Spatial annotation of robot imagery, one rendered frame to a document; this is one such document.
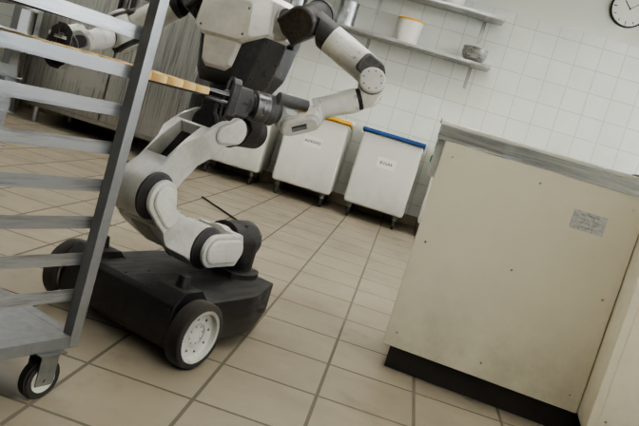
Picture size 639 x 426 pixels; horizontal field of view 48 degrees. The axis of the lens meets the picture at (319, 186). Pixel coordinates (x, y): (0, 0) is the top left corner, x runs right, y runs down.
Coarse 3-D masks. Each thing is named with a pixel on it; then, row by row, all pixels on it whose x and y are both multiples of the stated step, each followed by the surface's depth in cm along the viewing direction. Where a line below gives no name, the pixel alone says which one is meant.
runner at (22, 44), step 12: (0, 36) 135; (12, 36) 137; (24, 36) 139; (12, 48) 138; (24, 48) 140; (36, 48) 142; (48, 48) 145; (60, 48) 147; (60, 60) 148; (72, 60) 150; (84, 60) 153; (96, 60) 155; (108, 60) 158; (108, 72) 159; (120, 72) 162
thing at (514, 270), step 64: (448, 192) 251; (512, 192) 246; (576, 192) 241; (448, 256) 252; (512, 256) 246; (576, 256) 241; (448, 320) 252; (512, 320) 247; (576, 320) 242; (448, 384) 256; (512, 384) 248; (576, 384) 243
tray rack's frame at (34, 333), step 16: (0, 288) 186; (0, 320) 167; (16, 320) 170; (32, 320) 172; (48, 320) 175; (0, 336) 159; (16, 336) 162; (32, 336) 164; (48, 336) 167; (64, 336) 169; (0, 352) 154; (16, 352) 157; (32, 352) 161; (48, 352) 165; (64, 352) 168; (48, 368) 166
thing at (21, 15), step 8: (16, 8) 185; (24, 8) 185; (16, 16) 185; (24, 16) 185; (16, 24) 185; (24, 24) 186; (8, 48) 186; (8, 56) 186; (16, 56) 187; (16, 64) 188; (8, 80) 187; (0, 96) 187; (0, 112) 188; (0, 120) 189
